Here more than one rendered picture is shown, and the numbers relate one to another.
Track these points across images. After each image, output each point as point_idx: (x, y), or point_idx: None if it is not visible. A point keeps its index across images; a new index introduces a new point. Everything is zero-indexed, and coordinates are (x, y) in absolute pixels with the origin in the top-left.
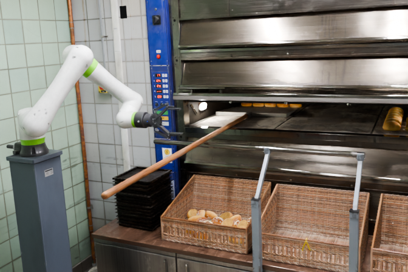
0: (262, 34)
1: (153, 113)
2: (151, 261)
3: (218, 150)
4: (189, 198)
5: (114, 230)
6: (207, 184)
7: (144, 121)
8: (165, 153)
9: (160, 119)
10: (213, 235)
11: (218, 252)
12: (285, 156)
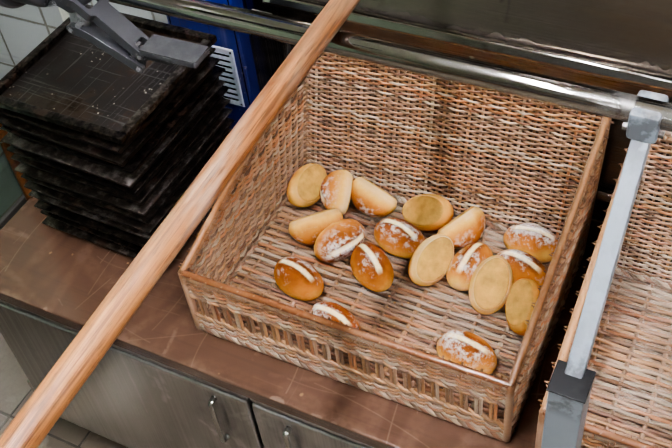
0: None
1: None
2: (169, 386)
3: None
4: (291, 130)
5: (36, 258)
6: (357, 80)
7: None
8: None
9: None
10: (379, 367)
11: (400, 423)
12: None
